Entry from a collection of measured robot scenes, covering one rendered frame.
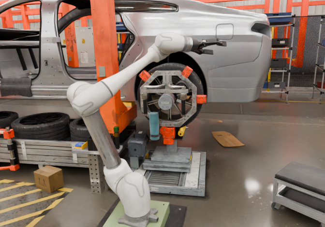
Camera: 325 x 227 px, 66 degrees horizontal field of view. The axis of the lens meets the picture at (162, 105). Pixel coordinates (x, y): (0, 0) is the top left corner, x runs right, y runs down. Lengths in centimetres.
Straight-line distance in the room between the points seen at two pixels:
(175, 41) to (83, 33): 600
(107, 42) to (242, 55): 133
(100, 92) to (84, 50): 613
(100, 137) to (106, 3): 126
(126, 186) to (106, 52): 128
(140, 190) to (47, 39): 229
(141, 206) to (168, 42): 92
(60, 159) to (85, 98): 177
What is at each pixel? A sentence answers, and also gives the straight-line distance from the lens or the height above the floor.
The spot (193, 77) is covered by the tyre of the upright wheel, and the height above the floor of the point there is 105.
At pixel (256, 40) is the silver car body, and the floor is 138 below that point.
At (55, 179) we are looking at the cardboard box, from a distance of 273.
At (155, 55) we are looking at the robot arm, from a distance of 153.
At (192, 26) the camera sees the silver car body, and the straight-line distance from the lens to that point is 266.
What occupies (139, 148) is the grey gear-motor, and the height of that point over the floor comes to 34.
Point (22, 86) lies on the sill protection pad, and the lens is 350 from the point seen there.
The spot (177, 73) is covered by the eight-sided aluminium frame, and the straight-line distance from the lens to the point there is 231.
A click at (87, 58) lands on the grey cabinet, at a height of 106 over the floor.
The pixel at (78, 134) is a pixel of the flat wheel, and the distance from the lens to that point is 286.
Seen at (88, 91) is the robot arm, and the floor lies 115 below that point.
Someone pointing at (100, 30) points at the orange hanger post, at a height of 149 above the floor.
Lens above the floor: 135
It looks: 13 degrees down
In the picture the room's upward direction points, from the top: 2 degrees counter-clockwise
